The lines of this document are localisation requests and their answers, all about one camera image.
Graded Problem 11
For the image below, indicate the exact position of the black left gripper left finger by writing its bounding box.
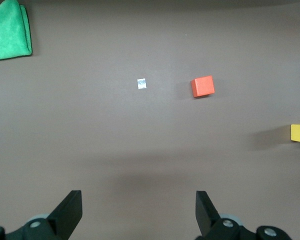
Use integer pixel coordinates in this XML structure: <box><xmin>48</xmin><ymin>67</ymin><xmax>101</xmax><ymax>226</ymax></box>
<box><xmin>0</xmin><ymin>189</ymin><xmax>83</xmax><ymax>240</ymax></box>

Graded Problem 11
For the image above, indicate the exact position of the yellow wooden block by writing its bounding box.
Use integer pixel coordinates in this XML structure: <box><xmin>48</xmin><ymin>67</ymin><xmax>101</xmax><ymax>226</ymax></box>
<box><xmin>290</xmin><ymin>123</ymin><xmax>300</xmax><ymax>143</ymax></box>

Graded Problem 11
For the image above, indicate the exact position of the green folded cloth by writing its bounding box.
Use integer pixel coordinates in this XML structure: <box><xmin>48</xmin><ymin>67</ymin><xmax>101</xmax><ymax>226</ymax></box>
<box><xmin>0</xmin><ymin>0</ymin><xmax>33</xmax><ymax>62</ymax></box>

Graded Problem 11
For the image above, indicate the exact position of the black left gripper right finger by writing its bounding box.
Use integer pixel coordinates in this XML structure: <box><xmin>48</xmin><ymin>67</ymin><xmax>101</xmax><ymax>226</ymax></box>
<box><xmin>194</xmin><ymin>190</ymin><xmax>293</xmax><ymax>240</ymax></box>

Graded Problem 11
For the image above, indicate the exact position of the small tape patch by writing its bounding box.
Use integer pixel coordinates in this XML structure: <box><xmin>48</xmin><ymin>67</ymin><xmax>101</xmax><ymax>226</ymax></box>
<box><xmin>136</xmin><ymin>78</ymin><xmax>148</xmax><ymax>90</ymax></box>

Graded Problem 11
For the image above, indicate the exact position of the orange wooden block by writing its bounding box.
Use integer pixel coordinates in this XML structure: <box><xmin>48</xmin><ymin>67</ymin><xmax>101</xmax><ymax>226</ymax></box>
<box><xmin>190</xmin><ymin>75</ymin><xmax>216</xmax><ymax>99</ymax></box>

